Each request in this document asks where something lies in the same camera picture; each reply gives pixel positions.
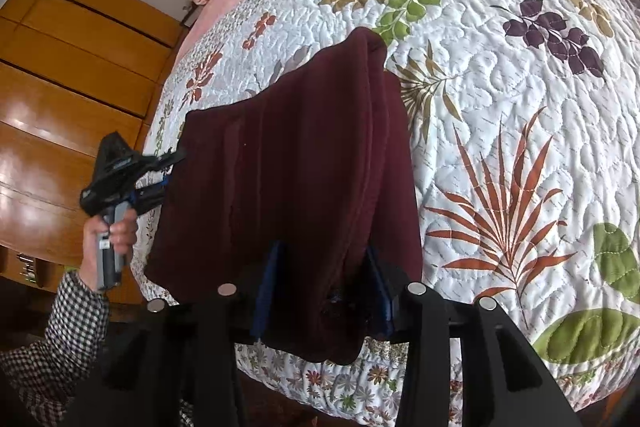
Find dark maroon pants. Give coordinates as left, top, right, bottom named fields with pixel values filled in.
left=144, top=28, right=422, bottom=365

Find floral quilted bedspread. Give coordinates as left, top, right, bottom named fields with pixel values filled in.
left=144, top=0, right=639, bottom=410

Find checkered sleeve left forearm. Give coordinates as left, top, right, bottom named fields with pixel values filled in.
left=1, top=271, right=110, bottom=426

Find wooden wardrobe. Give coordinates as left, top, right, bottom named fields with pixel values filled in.
left=1, top=0, right=186, bottom=291

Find person's left hand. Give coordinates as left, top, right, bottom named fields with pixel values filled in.
left=77, top=207, right=140, bottom=293

